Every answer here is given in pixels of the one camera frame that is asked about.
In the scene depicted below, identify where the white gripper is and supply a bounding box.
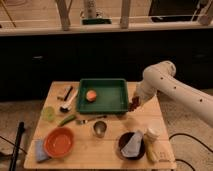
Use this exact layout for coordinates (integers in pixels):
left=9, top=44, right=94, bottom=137
left=132, top=90, right=150, bottom=107

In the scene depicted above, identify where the dark red grape bunch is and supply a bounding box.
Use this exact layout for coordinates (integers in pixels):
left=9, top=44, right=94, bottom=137
left=129, top=97, right=140, bottom=112

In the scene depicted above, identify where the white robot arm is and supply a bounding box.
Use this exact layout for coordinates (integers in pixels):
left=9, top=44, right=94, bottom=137
left=133, top=61, right=213, bottom=127

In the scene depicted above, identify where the metal cup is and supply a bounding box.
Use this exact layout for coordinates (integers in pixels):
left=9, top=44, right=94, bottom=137
left=93, top=121, right=107, bottom=138

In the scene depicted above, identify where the green plastic tray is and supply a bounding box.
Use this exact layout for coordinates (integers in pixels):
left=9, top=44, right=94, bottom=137
left=76, top=78, right=129, bottom=114

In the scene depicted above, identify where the dark brown bowl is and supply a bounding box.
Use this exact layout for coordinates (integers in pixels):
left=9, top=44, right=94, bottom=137
left=118, top=132, right=145, bottom=160

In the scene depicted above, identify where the orange round fruit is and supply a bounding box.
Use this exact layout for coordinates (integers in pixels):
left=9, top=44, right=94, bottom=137
left=86, top=90, right=97, bottom=102

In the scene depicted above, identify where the grey crumpled cloth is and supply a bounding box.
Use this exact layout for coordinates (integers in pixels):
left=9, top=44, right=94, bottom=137
left=121, top=131, right=143, bottom=157

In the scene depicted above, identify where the green cucumber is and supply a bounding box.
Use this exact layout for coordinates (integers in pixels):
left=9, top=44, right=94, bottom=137
left=58, top=115, right=76, bottom=127

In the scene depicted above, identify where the brown black brush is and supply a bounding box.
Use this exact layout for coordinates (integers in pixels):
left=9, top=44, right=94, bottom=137
left=57, top=85, right=72, bottom=101

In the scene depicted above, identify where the green base object on shelf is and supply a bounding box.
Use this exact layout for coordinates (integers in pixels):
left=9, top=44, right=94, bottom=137
left=82, top=18, right=112, bottom=25

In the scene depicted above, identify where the orange bowl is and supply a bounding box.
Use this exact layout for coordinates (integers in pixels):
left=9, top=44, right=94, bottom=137
left=43, top=127, right=74, bottom=158

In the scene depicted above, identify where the blue cloth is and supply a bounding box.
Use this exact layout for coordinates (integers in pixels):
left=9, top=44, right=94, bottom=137
left=35, top=139, right=49, bottom=163

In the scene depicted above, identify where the black pole stand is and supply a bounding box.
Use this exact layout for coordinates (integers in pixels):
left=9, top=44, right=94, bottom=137
left=9, top=122, right=25, bottom=171

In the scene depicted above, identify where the black floor cable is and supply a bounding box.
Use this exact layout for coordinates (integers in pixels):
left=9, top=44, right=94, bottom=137
left=168, top=132, right=213, bottom=171

